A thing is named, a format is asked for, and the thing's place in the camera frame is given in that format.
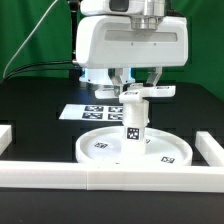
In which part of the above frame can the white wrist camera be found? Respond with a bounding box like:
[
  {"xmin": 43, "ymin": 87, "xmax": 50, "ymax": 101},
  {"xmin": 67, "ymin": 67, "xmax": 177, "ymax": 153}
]
[{"xmin": 80, "ymin": 0, "xmax": 144, "ymax": 16}]

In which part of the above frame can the white round table top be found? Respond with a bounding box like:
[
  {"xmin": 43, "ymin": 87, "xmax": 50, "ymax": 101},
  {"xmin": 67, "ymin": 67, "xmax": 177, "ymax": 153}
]
[{"xmin": 76, "ymin": 126, "xmax": 193, "ymax": 167}]

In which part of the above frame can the white cross-shaped table base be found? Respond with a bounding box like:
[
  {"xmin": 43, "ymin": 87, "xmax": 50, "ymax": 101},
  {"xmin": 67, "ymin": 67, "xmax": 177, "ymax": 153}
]
[{"xmin": 95, "ymin": 84, "xmax": 176, "ymax": 103}]

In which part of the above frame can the white right fence bar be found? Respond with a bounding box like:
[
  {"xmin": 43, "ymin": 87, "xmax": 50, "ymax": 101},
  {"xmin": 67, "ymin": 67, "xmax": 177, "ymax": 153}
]
[{"xmin": 195, "ymin": 131, "xmax": 224, "ymax": 167}]

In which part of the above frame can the white marker sheet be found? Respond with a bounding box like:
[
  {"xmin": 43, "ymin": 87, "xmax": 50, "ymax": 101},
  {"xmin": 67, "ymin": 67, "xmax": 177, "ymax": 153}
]
[{"xmin": 59, "ymin": 104, "xmax": 123, "ymax": 121}]

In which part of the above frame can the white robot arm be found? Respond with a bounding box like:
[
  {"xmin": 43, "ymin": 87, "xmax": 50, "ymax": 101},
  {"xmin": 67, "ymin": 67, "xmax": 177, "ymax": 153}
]
[{"xmin": 76, "ymin": 0, "xmax": 188, "ymax": 97}]

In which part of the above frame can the black cable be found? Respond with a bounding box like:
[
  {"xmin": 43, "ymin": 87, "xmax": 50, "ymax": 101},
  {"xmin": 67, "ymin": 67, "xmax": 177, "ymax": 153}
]
[{"xmin": 0, "ymin": 59, "xmax": 75, "ymax": 84}]

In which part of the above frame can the grey cable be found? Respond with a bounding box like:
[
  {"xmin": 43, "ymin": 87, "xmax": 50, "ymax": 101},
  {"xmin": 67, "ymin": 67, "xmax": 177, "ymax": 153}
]
[{"xmin": 2, "ymin": 0, "xmax": 59, "ymax": 79}]

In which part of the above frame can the white left fence bar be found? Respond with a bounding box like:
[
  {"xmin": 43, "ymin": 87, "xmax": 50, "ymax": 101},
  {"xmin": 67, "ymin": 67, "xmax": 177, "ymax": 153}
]
[{"xmin": 0, "ymin": 125, "xmax": 12, "ymax": 155}]

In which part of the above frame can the white fence bar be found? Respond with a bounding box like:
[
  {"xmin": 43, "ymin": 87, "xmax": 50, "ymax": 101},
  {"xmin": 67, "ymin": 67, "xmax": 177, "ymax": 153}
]
[
  {"xmin": 195, "ymin": 131, "xmax": 224, "ymax": 167},
  {"xmin": 0, "ymin": 161, "xmax": 224, "ymax": 193},
  {"xmin": 0, "ymin": 125, "xmax": 12, "ymax": 155}
]

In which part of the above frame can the white front fence bar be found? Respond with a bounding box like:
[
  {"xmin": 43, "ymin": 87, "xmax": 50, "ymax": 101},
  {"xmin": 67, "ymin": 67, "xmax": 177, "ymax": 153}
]
[{"xmin": 0, "ymin": 161, "xmax": 224, "ymax": 193}]

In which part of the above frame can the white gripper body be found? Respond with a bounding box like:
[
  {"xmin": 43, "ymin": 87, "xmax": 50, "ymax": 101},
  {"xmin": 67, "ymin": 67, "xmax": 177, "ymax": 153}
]
[{"xmin": 76, "ymin": 15, "xmax": 188, "ymax": 69}]

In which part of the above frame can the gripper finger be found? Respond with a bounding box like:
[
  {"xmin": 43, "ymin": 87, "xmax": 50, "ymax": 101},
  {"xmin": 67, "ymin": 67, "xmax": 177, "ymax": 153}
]
[
  {"xmin": 146, "ymin": 67, "xmax": 162, "ymax": 86},
  {"xmin": 109, "ymin": 68, "xmax": 124, "ymax": 97}
]

